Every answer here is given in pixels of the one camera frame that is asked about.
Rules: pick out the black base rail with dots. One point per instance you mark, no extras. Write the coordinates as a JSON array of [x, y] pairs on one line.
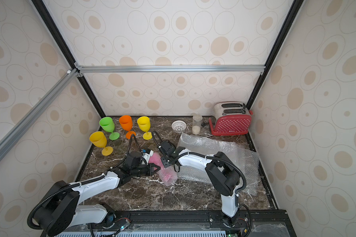
[[205, 223]]

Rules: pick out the green wine glass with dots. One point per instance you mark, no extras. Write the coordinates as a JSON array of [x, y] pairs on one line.
[[107, 124]]

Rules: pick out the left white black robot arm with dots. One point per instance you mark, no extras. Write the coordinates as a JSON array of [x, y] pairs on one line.
[[62, 207]]

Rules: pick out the pink bubble glass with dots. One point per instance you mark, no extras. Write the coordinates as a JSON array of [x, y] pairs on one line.
[[167, 175]]

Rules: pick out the yellow bubble glass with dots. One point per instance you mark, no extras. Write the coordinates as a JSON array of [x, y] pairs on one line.
[[145, 125]]

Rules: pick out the clear jar with powder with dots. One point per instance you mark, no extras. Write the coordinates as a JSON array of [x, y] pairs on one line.
[[196, 123]]

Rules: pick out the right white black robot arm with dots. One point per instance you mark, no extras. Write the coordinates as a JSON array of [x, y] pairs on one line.
[[224, 175]]

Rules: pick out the orange bubble glass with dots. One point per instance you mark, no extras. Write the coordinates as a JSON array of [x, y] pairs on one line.
[[127, 124]]

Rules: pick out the horizontal aluminium rail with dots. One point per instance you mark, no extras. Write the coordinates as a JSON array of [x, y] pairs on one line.
[[171, 69]]

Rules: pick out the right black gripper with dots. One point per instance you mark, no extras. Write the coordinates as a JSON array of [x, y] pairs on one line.
[[166, 159]]

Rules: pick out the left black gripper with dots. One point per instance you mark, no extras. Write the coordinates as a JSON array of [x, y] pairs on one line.
[[151, 169]]

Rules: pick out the red toaster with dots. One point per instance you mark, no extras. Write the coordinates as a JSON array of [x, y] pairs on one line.
[[230, 118]]

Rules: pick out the beige bubble glass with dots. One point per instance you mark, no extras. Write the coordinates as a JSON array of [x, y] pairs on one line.
[[99, 140]]

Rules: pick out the white sink strainer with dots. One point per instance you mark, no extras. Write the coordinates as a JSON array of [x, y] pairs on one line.
[[178, 126]]

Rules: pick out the left diagonal aluminium rail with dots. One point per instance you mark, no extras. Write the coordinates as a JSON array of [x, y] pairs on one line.
[[8, 141]]

